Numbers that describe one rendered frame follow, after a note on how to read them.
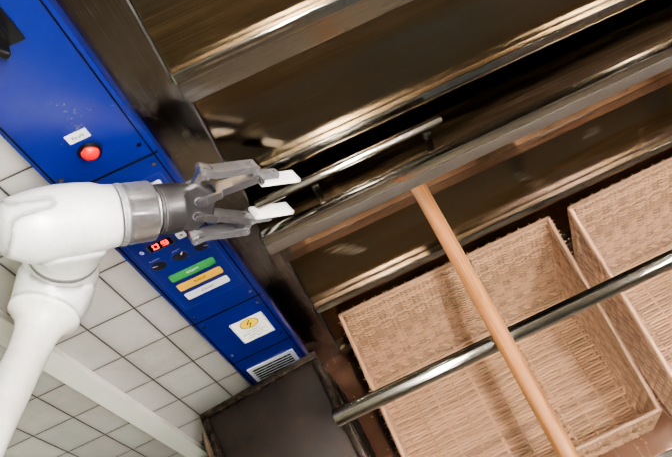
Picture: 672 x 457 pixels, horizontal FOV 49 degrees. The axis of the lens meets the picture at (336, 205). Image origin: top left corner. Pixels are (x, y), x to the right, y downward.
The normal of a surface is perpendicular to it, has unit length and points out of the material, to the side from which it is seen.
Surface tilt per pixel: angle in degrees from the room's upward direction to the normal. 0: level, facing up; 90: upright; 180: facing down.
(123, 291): 90
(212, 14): 70
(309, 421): 0
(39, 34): 90
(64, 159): 90
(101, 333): 90
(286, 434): 0
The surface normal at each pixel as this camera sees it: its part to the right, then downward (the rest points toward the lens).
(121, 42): 0.37, 0.74
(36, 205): 0.24, -0.56
